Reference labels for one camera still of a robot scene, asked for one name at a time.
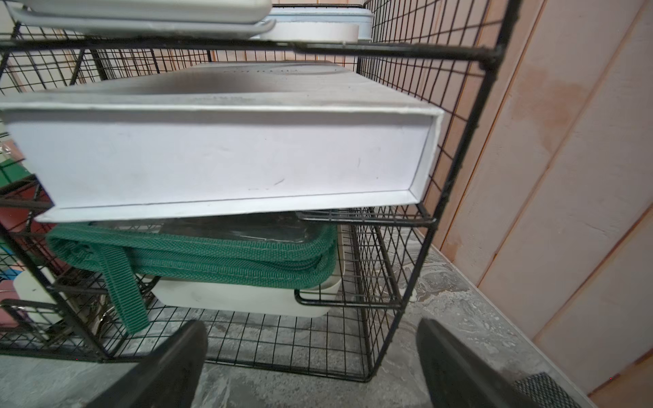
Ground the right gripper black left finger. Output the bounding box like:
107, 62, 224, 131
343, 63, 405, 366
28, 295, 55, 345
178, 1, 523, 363
88, 321, 207, 407

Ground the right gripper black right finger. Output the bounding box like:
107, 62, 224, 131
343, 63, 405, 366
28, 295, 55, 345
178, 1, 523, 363
416, 319, 537, 407

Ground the white tray under green case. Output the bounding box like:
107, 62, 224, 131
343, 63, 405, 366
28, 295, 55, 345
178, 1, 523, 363
151, 244, 346, 320

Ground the white flat box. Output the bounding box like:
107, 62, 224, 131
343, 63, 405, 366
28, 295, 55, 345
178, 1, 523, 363
1, 62, 445, 223

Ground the white plastic lidded container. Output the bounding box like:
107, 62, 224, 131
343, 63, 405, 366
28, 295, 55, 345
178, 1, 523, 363
255, 4, 373, 43

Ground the black wire desk organizer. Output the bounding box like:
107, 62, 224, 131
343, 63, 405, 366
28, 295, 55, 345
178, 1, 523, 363
1, 1, 521, 383

